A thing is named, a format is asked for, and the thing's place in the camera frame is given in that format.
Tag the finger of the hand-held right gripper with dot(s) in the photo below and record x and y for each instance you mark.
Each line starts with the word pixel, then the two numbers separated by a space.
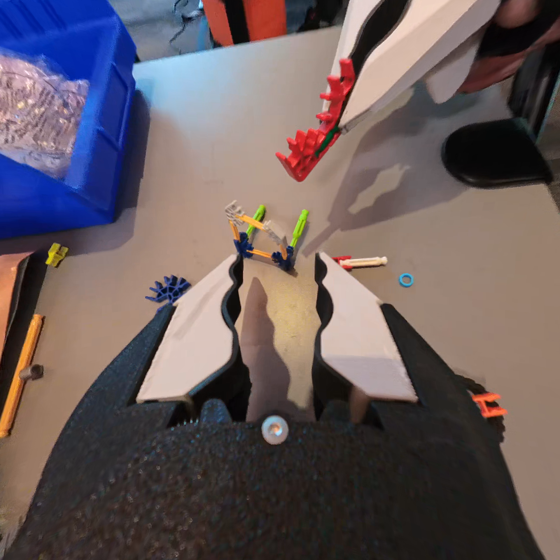
pixel 428 39
pixel 358 22

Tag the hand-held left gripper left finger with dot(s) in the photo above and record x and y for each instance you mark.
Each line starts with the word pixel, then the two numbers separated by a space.
pixel 192 337

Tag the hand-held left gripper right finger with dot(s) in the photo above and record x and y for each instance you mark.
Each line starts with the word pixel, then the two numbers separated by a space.
pixel 363 341

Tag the small toy rod frame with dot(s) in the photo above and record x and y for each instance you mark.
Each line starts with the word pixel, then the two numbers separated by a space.
pixel 243 249

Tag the red connector pair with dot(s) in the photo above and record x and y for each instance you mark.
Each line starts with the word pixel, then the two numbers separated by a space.
pixel 302 162

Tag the person's right forearm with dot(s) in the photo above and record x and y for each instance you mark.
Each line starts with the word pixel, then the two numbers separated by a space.
pixel 503 74

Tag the blue fan connector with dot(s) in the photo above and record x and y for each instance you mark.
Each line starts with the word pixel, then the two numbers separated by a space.
pixel 168 292

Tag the red connector with white rod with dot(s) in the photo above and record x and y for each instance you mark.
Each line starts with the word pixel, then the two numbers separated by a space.
pixel 367 261

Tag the orange and black object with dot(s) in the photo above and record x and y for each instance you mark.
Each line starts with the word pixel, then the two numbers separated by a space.
pixel 262 19

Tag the black round pad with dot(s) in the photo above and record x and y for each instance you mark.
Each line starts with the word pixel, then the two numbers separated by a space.
pixel 494 153

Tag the black rubber tyre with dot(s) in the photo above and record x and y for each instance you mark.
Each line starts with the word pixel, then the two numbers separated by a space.
pixel 481 386

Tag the orange ladder connector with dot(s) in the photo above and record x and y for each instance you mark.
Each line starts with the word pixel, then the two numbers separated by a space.
pixel 488 404

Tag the lime yellow clip connector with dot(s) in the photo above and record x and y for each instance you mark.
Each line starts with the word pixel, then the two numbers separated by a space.
pixel 57 254

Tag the small grey spacer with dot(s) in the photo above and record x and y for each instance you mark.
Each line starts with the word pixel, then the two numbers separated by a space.
pixel 30 372

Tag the printed toy set bag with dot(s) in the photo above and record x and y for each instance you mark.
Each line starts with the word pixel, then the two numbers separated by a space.
pixel 11 280

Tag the long orange rod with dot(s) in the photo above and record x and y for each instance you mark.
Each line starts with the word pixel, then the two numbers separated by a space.
pixel 11 407

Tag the blue storage bin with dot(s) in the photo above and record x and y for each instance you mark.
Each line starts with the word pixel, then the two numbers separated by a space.
pixel 100 153

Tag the clear plastic bag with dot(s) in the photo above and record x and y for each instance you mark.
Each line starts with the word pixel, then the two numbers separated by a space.
pixel 39 113

